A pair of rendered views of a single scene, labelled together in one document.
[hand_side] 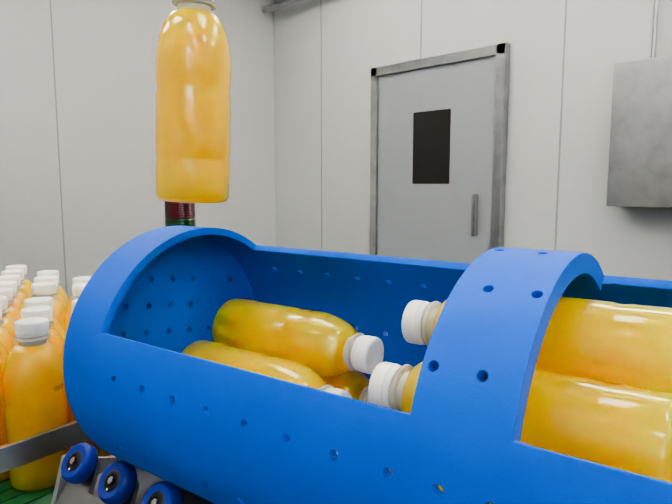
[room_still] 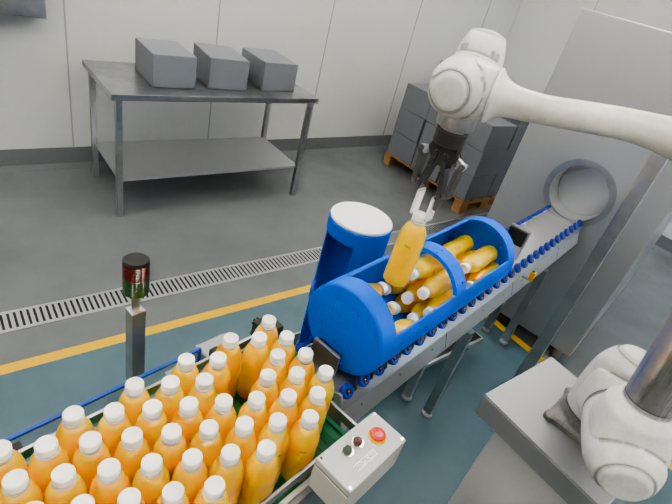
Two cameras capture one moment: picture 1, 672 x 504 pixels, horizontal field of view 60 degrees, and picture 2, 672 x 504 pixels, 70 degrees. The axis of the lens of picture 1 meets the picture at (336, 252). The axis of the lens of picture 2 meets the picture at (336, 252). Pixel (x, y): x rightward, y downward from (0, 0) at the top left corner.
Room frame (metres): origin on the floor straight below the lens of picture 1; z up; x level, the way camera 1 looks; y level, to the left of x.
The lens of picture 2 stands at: (0.80, 1.26, 2.00)
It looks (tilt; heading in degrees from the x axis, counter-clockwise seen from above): 32 degrees down; 269
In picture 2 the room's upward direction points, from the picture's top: 15 degrees clockwise
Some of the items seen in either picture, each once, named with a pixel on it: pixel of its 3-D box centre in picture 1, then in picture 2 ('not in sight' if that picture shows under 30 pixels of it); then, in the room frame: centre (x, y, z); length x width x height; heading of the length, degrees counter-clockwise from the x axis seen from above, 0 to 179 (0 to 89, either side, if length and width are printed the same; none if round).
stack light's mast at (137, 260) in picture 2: not in sight; (135, 284); (1.24, 0.33, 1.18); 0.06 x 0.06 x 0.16
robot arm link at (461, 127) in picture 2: not in sight; (457, 116); (0.59, 0.14, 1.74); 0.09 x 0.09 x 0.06
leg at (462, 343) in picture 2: not in sight; (446, 374); (0.05, -0.57, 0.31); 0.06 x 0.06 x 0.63; 54
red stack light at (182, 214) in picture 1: (179, 208); (136, 269); (1.24, 0.33, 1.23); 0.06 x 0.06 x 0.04
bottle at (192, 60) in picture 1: (193, 101); (406, 250); (0.59, 0.14, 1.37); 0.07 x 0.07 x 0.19
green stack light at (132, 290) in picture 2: (180, 229); (135, 283); (1.24, 0.33, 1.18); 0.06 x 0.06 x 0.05
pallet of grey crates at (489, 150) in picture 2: not in sight; (460, 133); (-0.28, -3.95, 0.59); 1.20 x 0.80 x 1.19; 133
